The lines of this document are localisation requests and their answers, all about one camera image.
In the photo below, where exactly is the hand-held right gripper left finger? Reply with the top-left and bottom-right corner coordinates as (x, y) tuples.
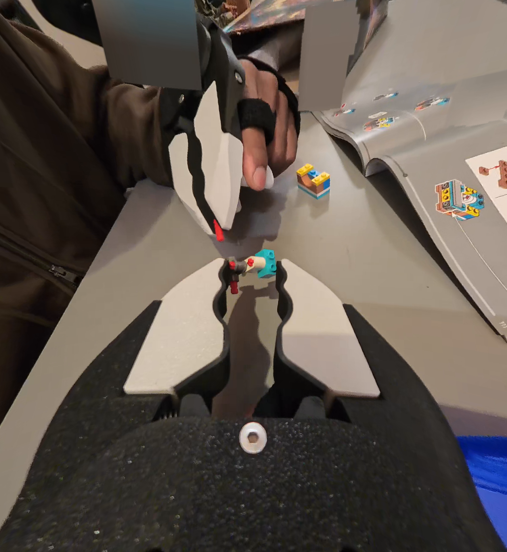
(123, 258), (232, 395)

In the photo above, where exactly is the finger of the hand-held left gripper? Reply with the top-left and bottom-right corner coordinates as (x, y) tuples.
(193, 80), (244, 230)
(168, 129), (219, 237)

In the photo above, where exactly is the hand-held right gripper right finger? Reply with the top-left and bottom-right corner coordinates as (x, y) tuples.
(274, 258), (381, 398)

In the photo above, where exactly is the small toy brick assembly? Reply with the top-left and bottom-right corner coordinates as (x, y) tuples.
(225, 249), (278, 295)

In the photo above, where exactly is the person's left forearm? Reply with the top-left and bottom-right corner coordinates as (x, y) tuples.
(98, 78), (181, 190)

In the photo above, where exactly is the person's left hand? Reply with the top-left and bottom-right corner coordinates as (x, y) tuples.
(236, 58), (301, 192)

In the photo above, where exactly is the printed cardboard toy box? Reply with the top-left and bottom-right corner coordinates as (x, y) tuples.
(223, 0), (390, 65)

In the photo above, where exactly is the colourful toy brick build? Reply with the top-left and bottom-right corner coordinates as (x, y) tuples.
(296, 164), (332, 200)

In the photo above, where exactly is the grey instruction booklet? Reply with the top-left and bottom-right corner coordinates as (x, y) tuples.
(311, 69), (507, 346)

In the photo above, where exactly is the person's brown jacket torso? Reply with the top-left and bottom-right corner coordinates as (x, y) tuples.
(0, 0), (129, 462)

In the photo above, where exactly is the blue plastic bin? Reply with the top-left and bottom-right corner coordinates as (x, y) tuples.
(456, 436), (507, 552)

